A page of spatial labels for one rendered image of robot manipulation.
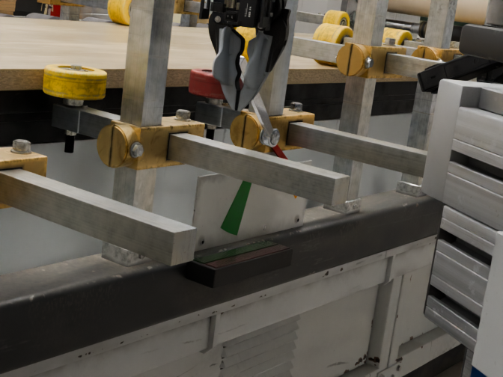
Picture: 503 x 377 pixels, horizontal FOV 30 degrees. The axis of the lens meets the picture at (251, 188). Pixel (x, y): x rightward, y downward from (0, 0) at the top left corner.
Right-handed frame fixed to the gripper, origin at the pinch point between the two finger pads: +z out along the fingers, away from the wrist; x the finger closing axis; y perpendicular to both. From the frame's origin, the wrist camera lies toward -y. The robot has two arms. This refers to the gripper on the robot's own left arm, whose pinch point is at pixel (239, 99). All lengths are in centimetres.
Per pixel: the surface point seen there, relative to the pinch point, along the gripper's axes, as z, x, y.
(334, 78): 3, -4, -76
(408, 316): 67, 13, -134
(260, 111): 2.6, -0.5, -11.1
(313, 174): 5.8, 11.0, 6.5
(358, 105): 3.8, 6.3, -43.9
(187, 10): -2, -66, -157
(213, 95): 3.7, -12.0, -26.6
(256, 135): 6.8, -2.4, -17.5
